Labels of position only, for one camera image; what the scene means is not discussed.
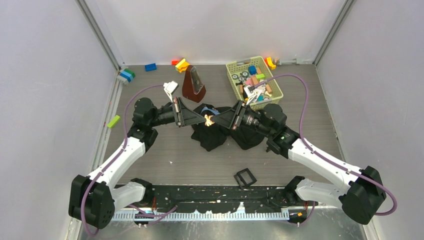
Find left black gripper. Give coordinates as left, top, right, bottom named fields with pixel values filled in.
left=148, top=97, right=206, bottom=128

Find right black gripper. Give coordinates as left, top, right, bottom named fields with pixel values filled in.
left=210, top=100, right=274, bottom=137

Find gold brooch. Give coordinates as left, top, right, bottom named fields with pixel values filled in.
left=204, top=114, right=214, bottom=127

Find black printed t-shirt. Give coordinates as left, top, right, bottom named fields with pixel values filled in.
left=191, top=123, right=265, bottom=152

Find black square jewellery box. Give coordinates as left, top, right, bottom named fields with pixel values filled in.
left=233, top=168, right=257, bottom=190

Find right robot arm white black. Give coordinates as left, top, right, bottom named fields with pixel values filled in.
left=211, top=101, right=387, bottom=225

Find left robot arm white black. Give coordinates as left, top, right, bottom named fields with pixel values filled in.
left=68, top=97, right=206, bottom=229

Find brown metronome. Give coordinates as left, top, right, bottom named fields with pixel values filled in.
left=182, top=65, right=206, bottom=103

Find green plastic basket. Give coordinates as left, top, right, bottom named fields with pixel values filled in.
left=226, top=56, right=284, bottom=110

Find yellow red blocks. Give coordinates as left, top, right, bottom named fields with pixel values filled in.
left=171, top=58, right=191, bottom=73

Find blue cube in basket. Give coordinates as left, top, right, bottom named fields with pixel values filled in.
left=248, top=65, right=257, bottom=75

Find blue brick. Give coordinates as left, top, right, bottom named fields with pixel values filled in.
left=144, top=63, right=157, bottom=72

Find orange yellow blocks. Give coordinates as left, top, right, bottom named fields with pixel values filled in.
left=264, top=57, right=277, bottom=70

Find blue green white blocks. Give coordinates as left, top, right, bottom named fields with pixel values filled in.
left=116, top=68, right=136, bottom=85

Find green block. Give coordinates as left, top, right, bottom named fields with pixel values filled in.
left=106, top=115, right=121, bottom=129

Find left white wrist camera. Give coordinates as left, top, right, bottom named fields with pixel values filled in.
left=163, top=81, right=179, bottom=102

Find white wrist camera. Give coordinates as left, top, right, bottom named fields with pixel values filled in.
left=163, top=81, right=179, bottom=102
left=244, top=85, right=261, bottom=105

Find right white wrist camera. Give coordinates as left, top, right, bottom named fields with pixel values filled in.
left=244, top=85, right=261, bottom=105

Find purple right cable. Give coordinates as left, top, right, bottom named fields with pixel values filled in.
left=253, top=73, right=398, bottom=228

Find purple cable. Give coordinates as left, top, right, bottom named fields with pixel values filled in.
left=80, top=84, right=180, bottom=237
left=253, top=73, right=398, bottom=228

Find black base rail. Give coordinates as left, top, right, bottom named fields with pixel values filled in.
left=133, top=185, right=318, bottom=214

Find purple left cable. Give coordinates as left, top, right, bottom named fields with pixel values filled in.
left=80, top=84, right=180, bottom=237

